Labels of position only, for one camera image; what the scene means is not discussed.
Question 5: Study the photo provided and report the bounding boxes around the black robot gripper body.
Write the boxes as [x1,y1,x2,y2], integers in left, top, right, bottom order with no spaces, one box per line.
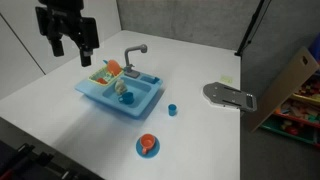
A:
[35,0,99,49]

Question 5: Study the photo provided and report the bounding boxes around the small blue cup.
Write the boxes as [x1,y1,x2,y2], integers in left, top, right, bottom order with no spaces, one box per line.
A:
[168,104,177,116]

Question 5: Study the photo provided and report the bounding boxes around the orange plate in rack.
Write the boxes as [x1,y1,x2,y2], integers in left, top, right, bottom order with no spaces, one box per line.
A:
[107,60,121,76]

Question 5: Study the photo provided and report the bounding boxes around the grey toy faucet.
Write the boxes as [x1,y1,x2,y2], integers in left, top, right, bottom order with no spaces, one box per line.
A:
[124,44,148,79]

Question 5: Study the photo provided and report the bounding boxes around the blue mug in sink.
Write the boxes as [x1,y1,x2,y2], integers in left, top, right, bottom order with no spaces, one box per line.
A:
[118,92,134,104]

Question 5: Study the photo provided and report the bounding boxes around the blue toy sink basin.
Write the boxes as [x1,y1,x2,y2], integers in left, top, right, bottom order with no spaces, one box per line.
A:
[75,73,163,118]

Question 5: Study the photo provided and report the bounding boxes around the orange mug on saucer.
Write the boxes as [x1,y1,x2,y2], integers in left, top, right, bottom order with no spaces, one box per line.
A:
[140,134,155,155]

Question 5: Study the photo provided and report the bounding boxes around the blue saucer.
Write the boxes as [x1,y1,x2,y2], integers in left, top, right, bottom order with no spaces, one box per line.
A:
[135,137,160,159]

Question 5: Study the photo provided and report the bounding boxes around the black equipment at table edge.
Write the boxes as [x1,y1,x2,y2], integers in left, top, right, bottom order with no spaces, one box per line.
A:
[0,139,101,180]

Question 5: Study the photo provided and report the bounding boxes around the grey metal mounting plate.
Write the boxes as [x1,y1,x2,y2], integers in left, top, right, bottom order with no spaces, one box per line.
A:
[202,82,257,112]

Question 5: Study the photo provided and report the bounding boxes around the black tripod pole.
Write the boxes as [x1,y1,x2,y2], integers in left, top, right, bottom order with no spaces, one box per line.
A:
[234,0,272,57]

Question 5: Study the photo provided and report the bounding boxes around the wooden toy shelf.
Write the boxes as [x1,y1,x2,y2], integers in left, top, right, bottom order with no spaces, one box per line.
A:
[247,35,320,147]

